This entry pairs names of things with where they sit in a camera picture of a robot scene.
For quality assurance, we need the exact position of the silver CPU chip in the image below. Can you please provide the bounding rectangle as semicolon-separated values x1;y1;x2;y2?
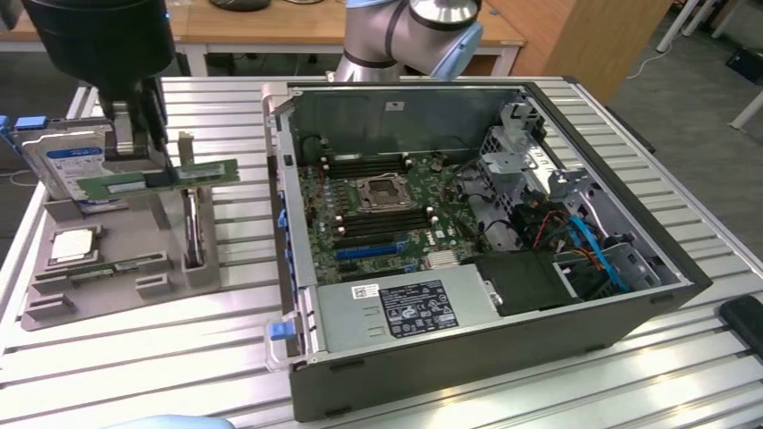
50;229;102;263

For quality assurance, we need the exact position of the white floor cable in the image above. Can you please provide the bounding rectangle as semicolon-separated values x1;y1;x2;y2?
624;40;669;80

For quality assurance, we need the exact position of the blue gloved hand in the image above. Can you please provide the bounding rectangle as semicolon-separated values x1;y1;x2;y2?
103;413;235;429

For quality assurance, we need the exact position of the blue expansion slot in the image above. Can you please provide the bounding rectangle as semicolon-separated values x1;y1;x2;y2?
333;243;403;263

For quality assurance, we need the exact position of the black RAM slot bank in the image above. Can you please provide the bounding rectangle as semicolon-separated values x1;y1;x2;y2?
341;208;435;239
326;150;414;174

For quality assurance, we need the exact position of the silver metal disk bay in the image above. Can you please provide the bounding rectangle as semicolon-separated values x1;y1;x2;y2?
475;101;605;213

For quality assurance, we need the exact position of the wooden cabinet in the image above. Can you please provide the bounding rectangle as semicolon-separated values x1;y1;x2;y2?
511;0;677;105

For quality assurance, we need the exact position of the blue flat wire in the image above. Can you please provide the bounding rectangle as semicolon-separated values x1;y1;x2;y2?
568;213;629;292

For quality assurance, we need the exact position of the CPU socket with metal frame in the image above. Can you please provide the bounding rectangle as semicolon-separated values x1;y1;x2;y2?
354;172;414;212

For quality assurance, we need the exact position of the silver hard disk blue label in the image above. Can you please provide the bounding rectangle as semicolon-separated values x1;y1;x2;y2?
19;126;131;213

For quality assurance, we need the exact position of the blue disk wire connector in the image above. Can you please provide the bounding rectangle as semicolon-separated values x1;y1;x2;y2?
0;114;51;135

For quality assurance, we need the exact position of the wooden desk with white frame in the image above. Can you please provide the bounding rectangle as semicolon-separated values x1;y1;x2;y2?
0;0;529;78

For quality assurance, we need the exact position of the white table leg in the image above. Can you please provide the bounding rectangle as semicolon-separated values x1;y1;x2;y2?
729;90;763;131

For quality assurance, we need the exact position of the grey power supply with label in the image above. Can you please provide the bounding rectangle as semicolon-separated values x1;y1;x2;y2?
314;263;501;355

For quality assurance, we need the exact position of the green motherboard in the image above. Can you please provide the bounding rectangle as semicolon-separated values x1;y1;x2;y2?
297;150;489;288

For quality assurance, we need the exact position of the small silver heatsink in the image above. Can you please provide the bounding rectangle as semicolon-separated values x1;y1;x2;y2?
425;249;462;270

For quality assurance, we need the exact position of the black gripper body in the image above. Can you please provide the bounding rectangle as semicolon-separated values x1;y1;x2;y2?
29;0;179;106

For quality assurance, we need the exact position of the green RAM stick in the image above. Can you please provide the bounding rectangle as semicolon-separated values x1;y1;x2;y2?
75;157;243;203
70;260;143;279

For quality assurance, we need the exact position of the black box on floor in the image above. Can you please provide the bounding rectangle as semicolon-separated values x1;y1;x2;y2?
724;46;763;87

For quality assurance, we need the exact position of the black open PC case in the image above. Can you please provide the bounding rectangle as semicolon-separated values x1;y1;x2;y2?
261;74;716;424

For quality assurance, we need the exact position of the grey parts rack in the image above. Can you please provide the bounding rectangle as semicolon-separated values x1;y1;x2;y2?
19;114;221;332

